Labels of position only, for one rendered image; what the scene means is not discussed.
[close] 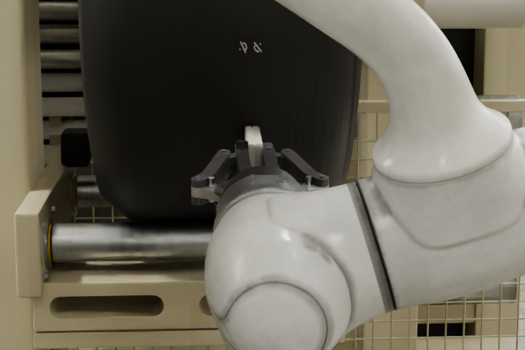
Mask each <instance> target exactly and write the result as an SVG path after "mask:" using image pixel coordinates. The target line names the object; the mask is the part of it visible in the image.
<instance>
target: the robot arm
mask: <svg viewBox="0 0 525 350"><path fill-rule="evenodd" d="M275 1H276V2H279V3H280V4H281V5H283V6H284V7H286V8H287V9H289V10H291V11H292V12H293V13H295V14H296V15H298V16H300V17H301V18H303V19H304V20H305V21H307V22H308V23H310V24H312V25H313V26H314V27H316V28H317V29H319V30H321V31H322V32H324V33H325V34H326V35H328V36H329V37H331V38H333V39H334V40H335V41H337V42H338V43H340V44H341V45H343V46H345V47H346V48H347V49H348V50H349V51H351V52H352V53H354V54H355V55H356V56H357V57H359V58H360V59H361V60H362V61H363V62H364V63H365V64H366V65H367V66H368V67H369V68H370V69H371V70H372V71H373V72H374V73H375V74H376V76H377V78H378V79H379V81H380V82H381V84H382V86H383V88H384V90H385V93H386V96H387V100H388V104H389V109H390V121H389V126H388V128H387V130H386V131H385V133H384V134H383V135H382V136H381V137H380V138H379V139H378V140H377V142H376V144H375V145H374V147H373V162H374V164H373V167H372V170H371V174H372V175H371V176H369V177H365V178H363V179H361V180H357V181H356V182H355V181H354V182H351V183H347V184H342V185H338V186H335V187H329V177H328V176H325V175H323V174H321V173H318V172H316V171H315V170H314V169H313V168H312V167H311V166H310V165H309V164H308V163H307V162H305V161H304V160H303V159H302V158H301V157H300V156H299V155H298V154H297V153H296V152H294V151H293V150H291V149H289V148H286V149H283V150H281V153H278V152H275V148H273V144H272V143H262V138H261V134H260V129H259V127H258V126H253V127H251V126H246V127H245V140H244V141H242V140H241V141H236V144H235V153H230V151H229V150H226V149H221V150H219V151H218V152H217V153H216V154H215V156H214V157H213V158H212V160H211V162H210V163H209V165H208V166H207V167H206V168H205V169H204V171H203V172H202V173H200V174H198V175H196V176H194V177H192V178H191V204H192V205H204V204H205V203H207V202H214V204H215V206H216V218H215V221H214V226H213V234H212V237H211V239H210V241H209V246H208V249H207V253H206V257H205V276H204V278H205V292H206V297H207V301H208V304H209V308H210V311H211V313H212V316H213V318H214V320H215V322H216V325H217V326H218V330H219V332H220V335H221V337H222V339H223V341H224V343H225V344H226V346H227V347H228V348H229V349H230V350H332V349H333V347H334V346H335V345H336V344H337V343H338V342H339V341H340V340H341V338H342V337H343V336H344V335H345V334H347V333H348V332H349V331H351V330H353V329H354V328H356V327H357V326H359V325H361V324H363V323H365V322H366V321H368V320H371V319H373V318H375V317H378V316H380V315H383V314H385V313H389V312H392V311H394V310H397V309H404V308H407V307H410V306H415V305H425V304H434V303H438V302H443V301H448V300H451V299H454V298H459V297H462V296H465V295H470V294H472V293H475V292H478V291H482V290H484V289H487V288H491V287H494V286H496V285H499V284H502V283H505V282H506V281H509V280H512V279H515V278H517V277H520V276H522V275H524V274H525V127H522V128H517V129H512V127H511V123H510V122H509V120H508V118H507V117H506V116H505V115H503V114H502V113H500V112H498V111H496V110H493V109H489V108H488V107H486V106H484V105H483V104H482V103H481V102H480V101H479V99H478V98H477V96H476V94H475V92H474V90H473V88H472V86H471V83H470V81H469V79H468V76H467V75H466V72H465V70H464V69H463V65H462V63H461V62H460V60H459V58H458V56H457V55H456V53H455V51H454V49H453V47H452V46H451V44H450V43H449V41H448V39H447V38H446V36H445V35H444V34H443V32H442V31H441V29H440V28H439V27H438V25H437V24H436V23H435V22H434V21H433V20H432V19H431V18H430V17H429V16H428V15H427V14H426V12H425V11H424V10H423V9H422V8H421V7H420V6H418V5H417V4H416V3H415V2H414V1H413V0H275ZM234 170H236V175H235V176H234V177H233V178H232V179H230V180H228V181H227V178H228V177H229V176H230V171H234Z"/></svg>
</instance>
